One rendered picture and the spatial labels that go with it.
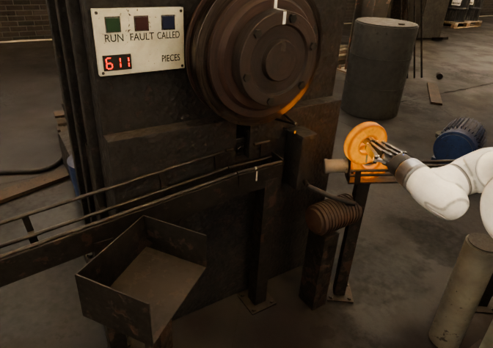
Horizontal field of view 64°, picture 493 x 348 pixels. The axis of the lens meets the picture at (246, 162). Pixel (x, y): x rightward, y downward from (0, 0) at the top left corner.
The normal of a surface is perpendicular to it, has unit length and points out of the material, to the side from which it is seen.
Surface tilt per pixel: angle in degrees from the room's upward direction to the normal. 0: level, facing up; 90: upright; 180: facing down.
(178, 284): 5
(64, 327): 0
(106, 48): 90
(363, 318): 0
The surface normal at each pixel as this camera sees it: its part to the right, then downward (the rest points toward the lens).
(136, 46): 0.53, 0.42
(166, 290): 0.02, -0.84
